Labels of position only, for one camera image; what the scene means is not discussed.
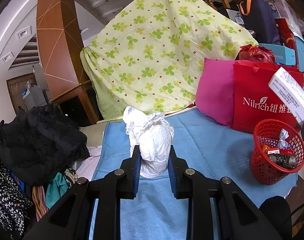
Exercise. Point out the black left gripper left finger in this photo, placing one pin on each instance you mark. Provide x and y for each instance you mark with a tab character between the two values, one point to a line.
91	209

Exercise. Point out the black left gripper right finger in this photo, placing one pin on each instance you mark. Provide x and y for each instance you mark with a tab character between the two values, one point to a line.
217	209

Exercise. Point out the white printed medicine box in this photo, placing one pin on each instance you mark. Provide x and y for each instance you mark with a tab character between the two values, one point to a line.
289	92

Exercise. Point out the white tissue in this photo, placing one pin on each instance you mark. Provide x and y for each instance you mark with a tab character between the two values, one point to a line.
154	135

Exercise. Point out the light blue wrapper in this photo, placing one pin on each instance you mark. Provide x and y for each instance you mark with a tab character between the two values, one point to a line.
283	144

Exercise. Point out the red plastic bag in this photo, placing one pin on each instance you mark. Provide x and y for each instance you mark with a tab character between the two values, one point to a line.
287	152
256	54

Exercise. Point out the black plastic bag wad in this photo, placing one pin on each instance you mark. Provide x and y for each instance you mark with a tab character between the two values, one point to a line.
283	160

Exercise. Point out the red white medicine box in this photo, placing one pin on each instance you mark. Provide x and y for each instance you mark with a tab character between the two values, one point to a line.
273	151

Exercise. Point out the orange snack wrapper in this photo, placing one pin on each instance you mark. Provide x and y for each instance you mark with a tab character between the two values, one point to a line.
265	148

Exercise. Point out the teal cloth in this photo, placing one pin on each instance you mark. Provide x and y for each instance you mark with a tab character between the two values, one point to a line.
55	190

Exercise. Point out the red plastic mesh basket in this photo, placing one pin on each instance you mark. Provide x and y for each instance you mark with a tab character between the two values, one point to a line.
267	133

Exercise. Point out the striped brown scarf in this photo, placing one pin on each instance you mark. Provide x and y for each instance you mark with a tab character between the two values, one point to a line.
38	198

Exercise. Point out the pink bed sheet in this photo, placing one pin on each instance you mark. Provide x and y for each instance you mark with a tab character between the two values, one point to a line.
86	167

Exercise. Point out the red Nilrich tote bag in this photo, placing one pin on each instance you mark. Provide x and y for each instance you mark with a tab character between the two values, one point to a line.
254	101

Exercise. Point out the black white dotted garment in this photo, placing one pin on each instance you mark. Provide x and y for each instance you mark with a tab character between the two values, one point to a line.
14	206

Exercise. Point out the light blue cardboard box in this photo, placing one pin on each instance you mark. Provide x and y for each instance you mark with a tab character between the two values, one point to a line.
283	55

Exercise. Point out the blue towel blanket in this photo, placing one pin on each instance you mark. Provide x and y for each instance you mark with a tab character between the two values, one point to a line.
215	151

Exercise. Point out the magenta pillow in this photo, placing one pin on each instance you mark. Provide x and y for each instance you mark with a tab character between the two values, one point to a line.
215	92

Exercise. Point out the dark blue backpack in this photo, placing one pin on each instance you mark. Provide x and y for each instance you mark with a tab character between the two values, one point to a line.
258	16

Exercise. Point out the green clover quilt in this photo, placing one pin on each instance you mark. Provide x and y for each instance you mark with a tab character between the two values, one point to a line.
150	56

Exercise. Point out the wooden headboard column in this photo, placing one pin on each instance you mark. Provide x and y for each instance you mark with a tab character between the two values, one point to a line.
59	45

